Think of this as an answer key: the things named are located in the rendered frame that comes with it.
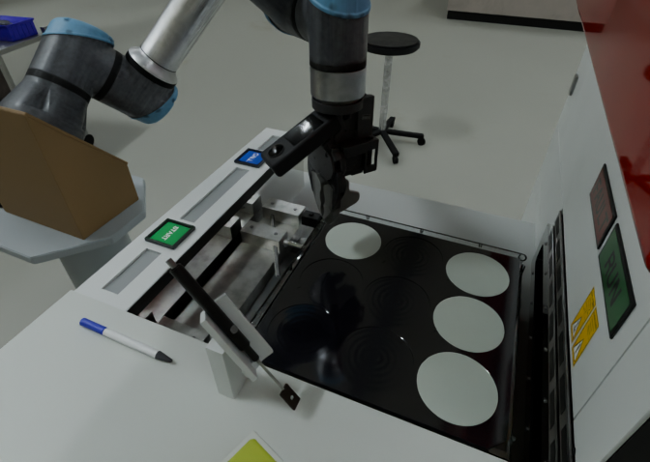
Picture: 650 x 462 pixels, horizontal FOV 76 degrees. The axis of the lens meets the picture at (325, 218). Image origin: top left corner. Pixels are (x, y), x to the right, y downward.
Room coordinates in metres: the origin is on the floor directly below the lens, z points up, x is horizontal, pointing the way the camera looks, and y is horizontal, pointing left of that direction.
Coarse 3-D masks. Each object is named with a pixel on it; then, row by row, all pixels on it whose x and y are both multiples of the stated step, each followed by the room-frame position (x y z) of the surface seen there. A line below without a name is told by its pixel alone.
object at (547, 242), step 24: (552, 240) 0.52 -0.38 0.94; (552, 264) 0.46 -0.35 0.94; (552, 288) 0.41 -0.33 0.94; (552, 312) 0.37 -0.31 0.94; (528, 336) 0.40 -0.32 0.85; (552, 336) 0.33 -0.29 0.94; (528, 360) 0.35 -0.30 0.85; (552, 360) 0.29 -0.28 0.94; (528, 384) 0.31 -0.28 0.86; (552, 384) 0.26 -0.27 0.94; (528, 408) 0.27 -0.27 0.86; (552, 408) 0.23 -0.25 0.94; (528, 432) 0.24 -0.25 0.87; (552, 432) 0.21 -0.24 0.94; (528, 456) 0.21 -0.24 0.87; (552, 456) 0.18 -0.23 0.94
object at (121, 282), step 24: (264, 144) 0.82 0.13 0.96; (240, 168) 0.72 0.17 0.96; (264, 168) 0.71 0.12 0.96; (192, 192) 0.63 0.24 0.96; (216, 192) 0.63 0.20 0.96; (240, 192) 0.63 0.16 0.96; (168, 216) 0.56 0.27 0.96; (192, 216) 0.56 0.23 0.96; (216, 216) 0.56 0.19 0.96; (144, 240) 0.50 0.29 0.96; (192, 240) 0.50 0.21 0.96; (120, 264) 0.44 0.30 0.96; (144, 264) 0.45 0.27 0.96; (96, 288) 0.40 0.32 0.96; (120, 288) 0.40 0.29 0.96; (144, 288) 0.40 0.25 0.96
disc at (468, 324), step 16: (448, 304) 0.42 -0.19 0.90; (464, 304) 0.42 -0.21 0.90; (480, 304) 0.42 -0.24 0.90; (448, 320) 0.39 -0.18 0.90; (464, 320) 0.39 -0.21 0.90; (480, 320) 0.39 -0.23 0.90; (496, 320) 0.39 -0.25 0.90; (448, 336) 0.36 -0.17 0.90; (464, 336) 0.36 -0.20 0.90; (480, 336) 0.36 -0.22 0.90; (496, 336) 0.36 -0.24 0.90; (480, 352) 0.33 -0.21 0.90
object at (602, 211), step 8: (600, 176) 0.45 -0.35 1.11; (600, 184) 0.44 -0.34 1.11; (592, 192) 0.45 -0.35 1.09; (600, 192) 0.42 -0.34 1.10; (592, 200) 0.43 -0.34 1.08; (600, 200) 0.41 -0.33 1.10; (608, 200) 0.38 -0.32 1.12; (592, 208) 0.42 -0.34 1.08; (600, 208) 0.40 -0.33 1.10; (608, 208) 0.37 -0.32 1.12; (600, 216) 0.39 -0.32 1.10; (608, 216) 0.36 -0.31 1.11; (600, 224) 0.37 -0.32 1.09; (600, 232) 0.36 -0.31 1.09
